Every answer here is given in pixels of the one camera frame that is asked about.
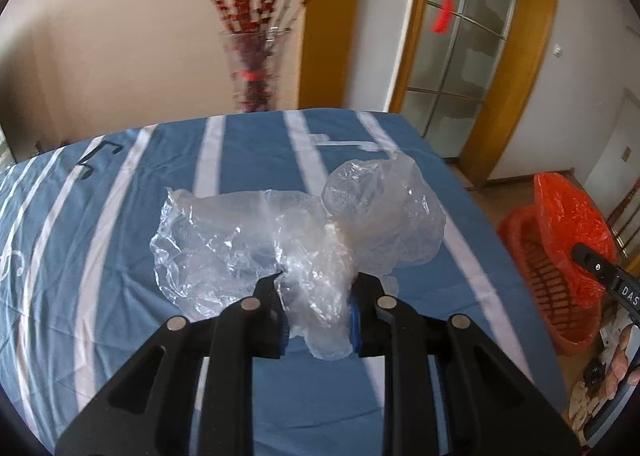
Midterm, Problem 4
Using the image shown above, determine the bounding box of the clear plastic bag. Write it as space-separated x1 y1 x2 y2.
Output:
150 152 446 361

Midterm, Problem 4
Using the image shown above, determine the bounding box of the red trash basket with liner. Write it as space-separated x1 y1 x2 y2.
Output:
498 172 617 356

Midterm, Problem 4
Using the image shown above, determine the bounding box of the blue white striped tablecloth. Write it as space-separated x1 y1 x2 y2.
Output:
1 109 566 450

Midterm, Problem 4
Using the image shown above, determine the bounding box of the frosted glass sliding door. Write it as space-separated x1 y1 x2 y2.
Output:
390 0 558 187

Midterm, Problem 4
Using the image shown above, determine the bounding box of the glass vase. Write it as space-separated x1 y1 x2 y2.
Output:
221 26 290 113

